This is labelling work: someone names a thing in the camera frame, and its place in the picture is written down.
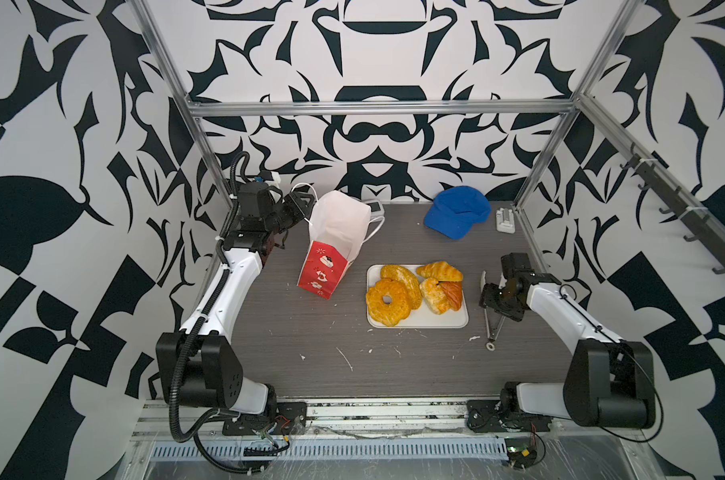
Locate pale split fake bun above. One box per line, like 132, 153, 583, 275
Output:
419, 278, 450, 315

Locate red white paper bag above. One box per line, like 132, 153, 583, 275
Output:
298, 190, 385, 299

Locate metal white-tipped tongs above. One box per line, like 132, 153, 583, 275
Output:
480, 294, 506, 352

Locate white plastic tray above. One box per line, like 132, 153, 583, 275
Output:
366, 264, 469, 329

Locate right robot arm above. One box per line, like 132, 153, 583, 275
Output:
479, 253, 663, 430

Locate white slotted cable duct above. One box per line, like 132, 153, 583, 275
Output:
150, 437, 508, 462

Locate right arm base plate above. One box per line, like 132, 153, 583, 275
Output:
466, 400, 552, 433

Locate green circuit board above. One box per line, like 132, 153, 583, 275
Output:
505, 444, 545, 470

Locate white digital clock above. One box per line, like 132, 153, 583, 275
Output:
365, 200, 385, 220

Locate white power adapter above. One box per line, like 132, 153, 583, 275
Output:
495, 208, 516, 234

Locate striped yellow fake croissant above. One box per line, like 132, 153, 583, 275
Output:
416, 261, 463, 282

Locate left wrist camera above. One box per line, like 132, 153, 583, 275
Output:
254, 170, 282, 188

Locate yellow fake bread roll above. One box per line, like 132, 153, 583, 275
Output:
365, 279, 411, 327

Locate sesame oval fake bread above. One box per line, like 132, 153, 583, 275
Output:
380, 265, 422, 310

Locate wall hook rail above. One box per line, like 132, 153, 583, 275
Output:
621, 142, 725, 276

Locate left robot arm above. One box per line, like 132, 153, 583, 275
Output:
156, 181, 316, 418

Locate blue baseball cap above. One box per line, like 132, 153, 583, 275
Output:
424, 186, 491, 240

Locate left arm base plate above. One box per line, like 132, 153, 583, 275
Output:
222, 402, 308, 436

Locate orange fake croissant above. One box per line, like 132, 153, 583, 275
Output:
439, 281, 463, 311

